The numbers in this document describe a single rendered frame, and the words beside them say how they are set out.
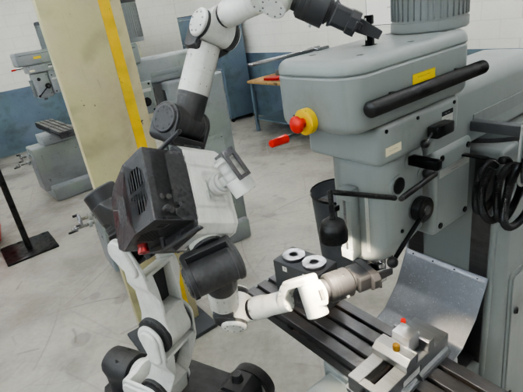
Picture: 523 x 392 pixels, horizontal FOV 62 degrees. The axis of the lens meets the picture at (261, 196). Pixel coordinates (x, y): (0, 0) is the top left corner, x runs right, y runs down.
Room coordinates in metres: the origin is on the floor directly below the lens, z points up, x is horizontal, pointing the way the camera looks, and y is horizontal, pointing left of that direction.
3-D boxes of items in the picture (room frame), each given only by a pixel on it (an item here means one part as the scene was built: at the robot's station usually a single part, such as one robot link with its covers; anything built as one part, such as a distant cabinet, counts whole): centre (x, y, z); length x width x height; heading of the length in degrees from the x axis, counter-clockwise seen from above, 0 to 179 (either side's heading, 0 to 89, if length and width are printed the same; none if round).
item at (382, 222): (1.10, -0.32, 1.47); 0.21 x 0.19 x 0.32; 34
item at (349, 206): (1.03, -0.23, 1.45); 0.04 x 0.04 x 0.21; 34
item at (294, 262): (1.41, -0.12, 1.01); 0.22 x 0.12 x 0.20; 42
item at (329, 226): (0.96, -0.17, 1.48); 0.07 x 0.07 x 0.06
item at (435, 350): (1.00, -0.35, 0.97); 0.35 x 0.15 x 0.11; 126
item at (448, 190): (1.20, -0.48, 1.47); 0.24 x 0.19 x 0.26; 34
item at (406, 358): (0.99, -0.32, 1.00); 0.12 x 0.06 x 0.04; 36
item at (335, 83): (1.10, -0.33, 1.81); 0.47 x 0.26 x 0.16; 124
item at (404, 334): (1.02, -0.37, 1.02); 0.06 x 0.05 x 0.06; 36
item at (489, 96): (1.38, -0.73, 1.66); 0.80 x 0.23 x 0.20; 124
